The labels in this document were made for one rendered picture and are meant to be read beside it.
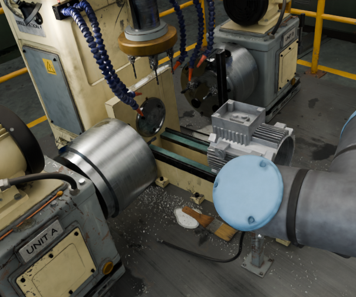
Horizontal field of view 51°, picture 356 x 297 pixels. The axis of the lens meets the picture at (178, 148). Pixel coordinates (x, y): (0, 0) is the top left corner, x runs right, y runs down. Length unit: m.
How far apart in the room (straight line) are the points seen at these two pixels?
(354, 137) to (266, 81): 1.05
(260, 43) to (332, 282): 0.86
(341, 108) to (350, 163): 1.30
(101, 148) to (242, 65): 0.65
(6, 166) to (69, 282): 0.33
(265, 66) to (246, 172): 1.09
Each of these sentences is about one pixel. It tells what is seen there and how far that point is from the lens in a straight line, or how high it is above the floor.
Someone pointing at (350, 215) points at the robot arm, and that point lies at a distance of 0.43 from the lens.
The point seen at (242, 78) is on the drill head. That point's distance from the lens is 1.39.
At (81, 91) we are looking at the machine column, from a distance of 1.27.
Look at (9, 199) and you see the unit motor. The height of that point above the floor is 1.19.
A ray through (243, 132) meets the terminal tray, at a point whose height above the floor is 1.12.
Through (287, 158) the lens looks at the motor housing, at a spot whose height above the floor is 0.98.
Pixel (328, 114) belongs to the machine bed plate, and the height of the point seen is 0.80.
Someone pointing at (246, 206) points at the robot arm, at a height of 1.40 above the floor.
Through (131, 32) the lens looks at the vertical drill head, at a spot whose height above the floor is 1.36.
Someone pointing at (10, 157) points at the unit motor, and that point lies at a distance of 0.85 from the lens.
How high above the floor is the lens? 1.73
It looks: 37 degrees down
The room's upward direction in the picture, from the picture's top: 9 degrees counter-clockwise
